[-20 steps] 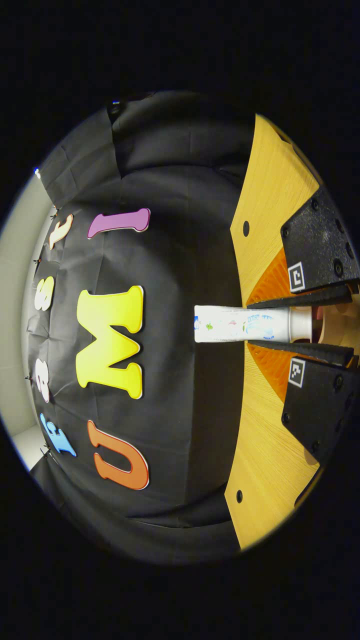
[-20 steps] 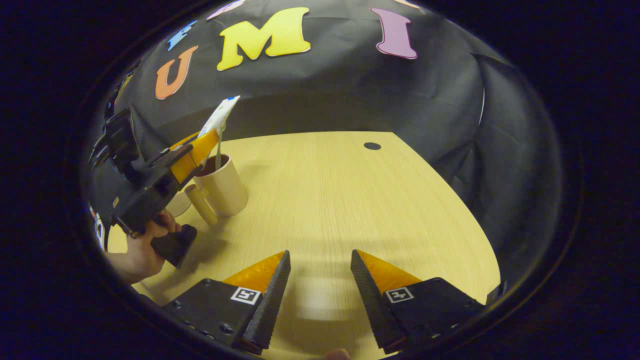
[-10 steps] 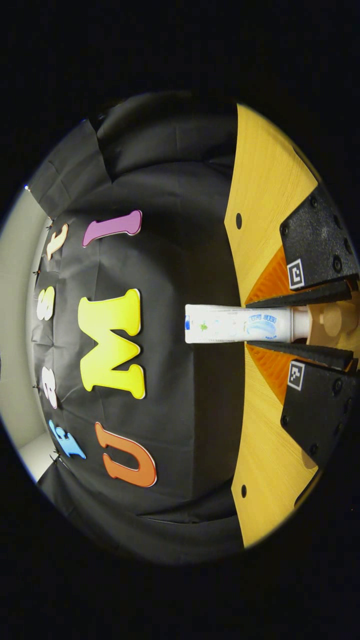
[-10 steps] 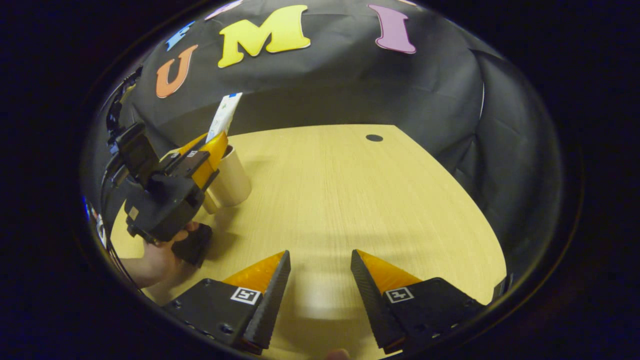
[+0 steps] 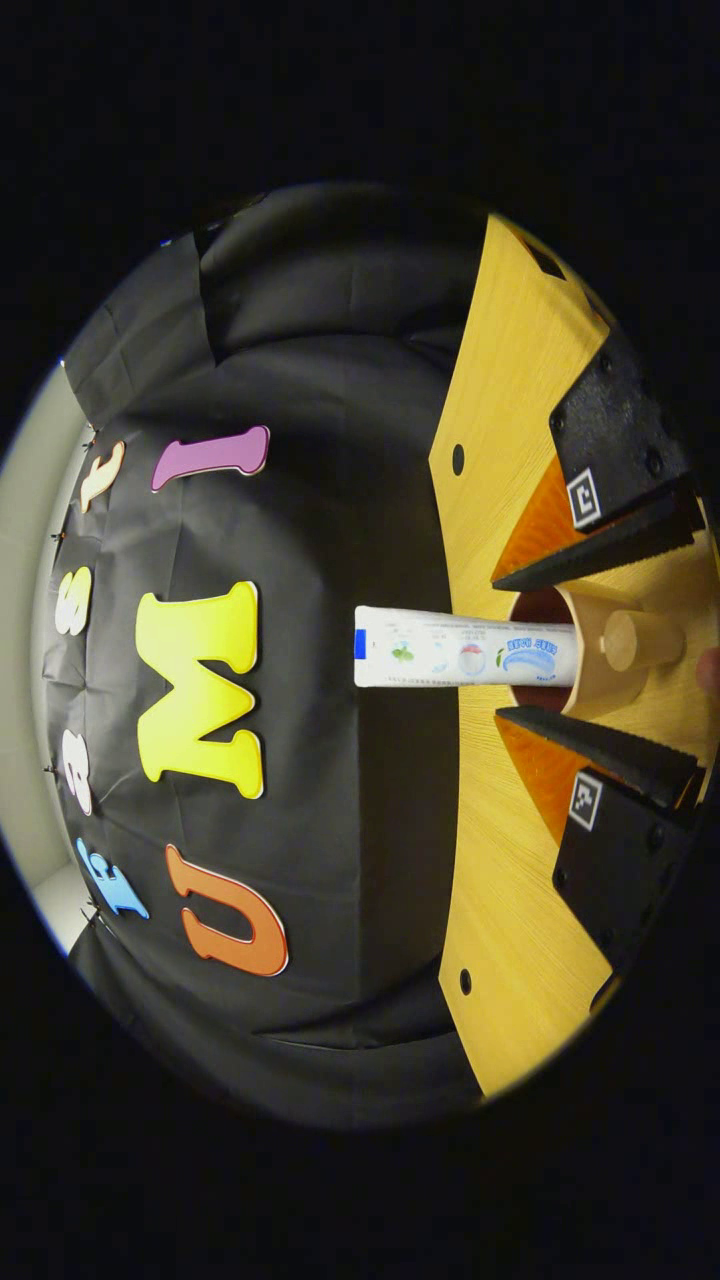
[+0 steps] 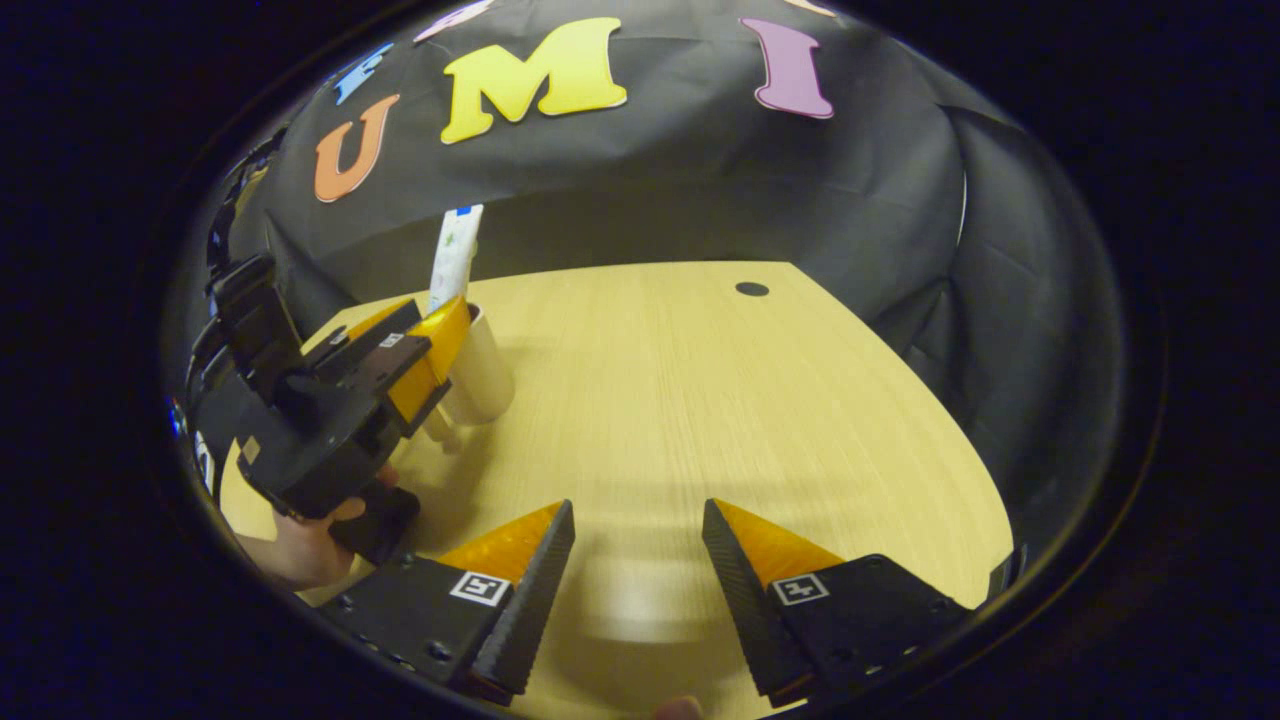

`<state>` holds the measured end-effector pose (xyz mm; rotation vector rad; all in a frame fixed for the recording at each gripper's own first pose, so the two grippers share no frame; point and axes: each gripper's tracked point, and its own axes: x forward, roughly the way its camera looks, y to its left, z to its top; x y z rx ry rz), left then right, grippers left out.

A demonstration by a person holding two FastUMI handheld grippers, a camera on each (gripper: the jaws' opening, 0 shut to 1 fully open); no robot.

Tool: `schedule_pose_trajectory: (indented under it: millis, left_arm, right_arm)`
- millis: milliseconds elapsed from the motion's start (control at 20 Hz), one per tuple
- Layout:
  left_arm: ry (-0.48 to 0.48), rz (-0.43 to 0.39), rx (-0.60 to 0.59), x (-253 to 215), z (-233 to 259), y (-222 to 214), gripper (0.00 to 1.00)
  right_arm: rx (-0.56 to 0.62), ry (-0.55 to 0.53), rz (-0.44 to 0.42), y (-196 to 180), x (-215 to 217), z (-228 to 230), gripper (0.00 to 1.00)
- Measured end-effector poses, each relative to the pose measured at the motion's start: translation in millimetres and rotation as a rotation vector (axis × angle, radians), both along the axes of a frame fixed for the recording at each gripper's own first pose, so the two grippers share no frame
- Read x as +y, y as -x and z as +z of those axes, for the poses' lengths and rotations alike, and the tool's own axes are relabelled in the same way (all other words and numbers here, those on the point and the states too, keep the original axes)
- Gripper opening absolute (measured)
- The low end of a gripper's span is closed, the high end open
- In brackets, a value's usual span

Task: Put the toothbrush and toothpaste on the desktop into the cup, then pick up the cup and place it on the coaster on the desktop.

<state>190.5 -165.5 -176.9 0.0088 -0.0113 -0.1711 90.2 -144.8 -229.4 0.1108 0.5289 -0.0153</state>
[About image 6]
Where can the beige cup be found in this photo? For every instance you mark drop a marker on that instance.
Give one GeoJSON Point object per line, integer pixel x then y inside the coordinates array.
{"type": "Point", "coordinates": [485, 380]}

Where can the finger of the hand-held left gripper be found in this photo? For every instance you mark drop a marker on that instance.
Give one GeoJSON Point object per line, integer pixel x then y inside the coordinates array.
{"type": "Point", "coordinates": [395, 362]}
{"type": "Point", "coordinates": [370, 330]}

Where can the wooden desktop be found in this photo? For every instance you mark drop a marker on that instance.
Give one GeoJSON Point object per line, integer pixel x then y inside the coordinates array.
{"type": "Point", "coordinates": [700, 400]}

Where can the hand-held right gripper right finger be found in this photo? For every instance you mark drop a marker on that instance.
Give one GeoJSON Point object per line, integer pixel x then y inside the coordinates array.
{"type": "Point", "coordinates": [745, 610]}

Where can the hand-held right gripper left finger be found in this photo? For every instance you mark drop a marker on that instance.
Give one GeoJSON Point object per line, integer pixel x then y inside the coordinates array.
{"type": "Point", "coordinates": [530, 610]}

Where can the white toothpaste tube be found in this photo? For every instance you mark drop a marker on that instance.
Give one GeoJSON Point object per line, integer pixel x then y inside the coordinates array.
{"type": "Point", "coordinates": [455, 255]}

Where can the black backdrop cloth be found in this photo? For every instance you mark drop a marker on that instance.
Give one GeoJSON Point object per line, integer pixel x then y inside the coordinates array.
{"type": "Point", "coordinates": [700, 200]}

